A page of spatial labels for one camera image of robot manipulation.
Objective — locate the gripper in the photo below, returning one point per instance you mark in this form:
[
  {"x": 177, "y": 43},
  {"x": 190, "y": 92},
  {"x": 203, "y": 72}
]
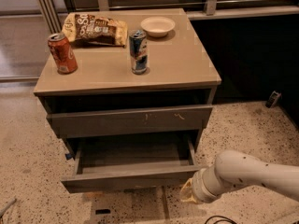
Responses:
[{"x": 199, "y": 187}]

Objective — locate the grey drawer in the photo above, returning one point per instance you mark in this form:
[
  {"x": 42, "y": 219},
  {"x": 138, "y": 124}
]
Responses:
[
  {"x": 127, "y": 121},
  {"x": 111, "y": 166}
]

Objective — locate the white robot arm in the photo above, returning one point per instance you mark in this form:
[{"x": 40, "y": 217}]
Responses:
[{"x": 233, "y": 170}]

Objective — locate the grey top drawer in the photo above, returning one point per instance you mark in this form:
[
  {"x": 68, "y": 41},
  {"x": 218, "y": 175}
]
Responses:
[{"x": 127, "y": 121}]

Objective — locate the grey drawer cabinet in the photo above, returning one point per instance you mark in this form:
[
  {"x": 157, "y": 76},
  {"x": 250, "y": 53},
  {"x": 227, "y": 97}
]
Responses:
[{"x": 179, "y": 73}]

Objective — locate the small black floor device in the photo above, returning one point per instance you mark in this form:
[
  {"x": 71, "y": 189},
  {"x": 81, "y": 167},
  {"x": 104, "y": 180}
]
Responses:
[{"x": 273, "y": 99}]

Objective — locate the blue energy drink can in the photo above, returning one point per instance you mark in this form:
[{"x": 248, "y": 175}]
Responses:
[{"x": 138, "y": 51}]

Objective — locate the white bowl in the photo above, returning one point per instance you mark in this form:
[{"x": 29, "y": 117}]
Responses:
[{"x": 157, "y": 26}]

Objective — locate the red soda can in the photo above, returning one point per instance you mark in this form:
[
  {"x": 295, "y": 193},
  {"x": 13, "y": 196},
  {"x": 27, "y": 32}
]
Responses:
[{"x": 62, "y": 53}]

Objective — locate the brown chip bag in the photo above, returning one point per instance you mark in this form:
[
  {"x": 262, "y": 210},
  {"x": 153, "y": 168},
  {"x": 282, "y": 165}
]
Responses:
[{"x": 95, "y": 29}]

